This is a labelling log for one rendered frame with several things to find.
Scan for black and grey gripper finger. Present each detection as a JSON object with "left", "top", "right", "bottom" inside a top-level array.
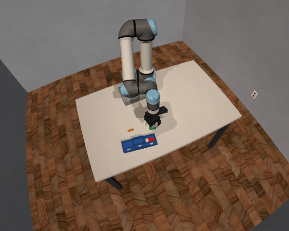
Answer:
[{"left": 152, "top": 119, "right": 161, "bottom": 128}]

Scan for blue rack of bins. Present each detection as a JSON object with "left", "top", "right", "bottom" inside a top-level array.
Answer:
[{"left": 121, "top": 133, "right": 158, "bottom": 153}]

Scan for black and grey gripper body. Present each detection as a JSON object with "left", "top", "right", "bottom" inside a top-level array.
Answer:
[{"left": 144, "top": 111, "right": 160, "bottom": 127}]

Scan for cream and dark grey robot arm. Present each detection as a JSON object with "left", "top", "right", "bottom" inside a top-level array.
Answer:
[{"left": 118, "top": 18, "right": 168, "bottom": 116}]

